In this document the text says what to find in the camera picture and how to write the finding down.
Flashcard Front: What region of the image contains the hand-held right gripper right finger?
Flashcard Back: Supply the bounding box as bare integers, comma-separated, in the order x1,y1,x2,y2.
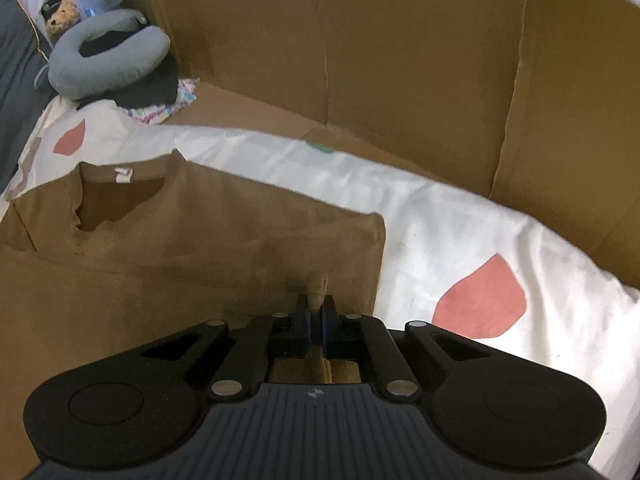
322,296,493,401

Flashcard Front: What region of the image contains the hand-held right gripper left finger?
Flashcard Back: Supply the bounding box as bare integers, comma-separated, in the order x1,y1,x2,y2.
141,295,312,401

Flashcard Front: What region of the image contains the brown t-shirt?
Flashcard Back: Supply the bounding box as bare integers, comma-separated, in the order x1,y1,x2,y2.
0,149,387,480

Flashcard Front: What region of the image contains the cream bear printed blanket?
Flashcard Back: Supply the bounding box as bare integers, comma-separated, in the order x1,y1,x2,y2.
5,97,640,480

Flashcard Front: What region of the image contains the colourful patterned cloth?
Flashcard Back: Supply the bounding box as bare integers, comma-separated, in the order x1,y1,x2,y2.
120,77,201,126

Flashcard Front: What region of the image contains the brown cardboard sheet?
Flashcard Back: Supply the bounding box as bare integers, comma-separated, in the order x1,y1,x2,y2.
127,0,640,291

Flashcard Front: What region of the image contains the black cloth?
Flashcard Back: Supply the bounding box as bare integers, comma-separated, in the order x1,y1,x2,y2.
75,25,181,111

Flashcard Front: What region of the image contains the grey neck pillow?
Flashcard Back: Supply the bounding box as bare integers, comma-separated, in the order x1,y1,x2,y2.
35,8,172,101

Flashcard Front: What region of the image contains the dark grey pillow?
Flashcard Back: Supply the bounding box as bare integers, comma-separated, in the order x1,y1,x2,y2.
0,0,53,193

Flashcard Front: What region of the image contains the small teddy bear toy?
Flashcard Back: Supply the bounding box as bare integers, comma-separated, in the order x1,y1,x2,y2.
40,0,82,40

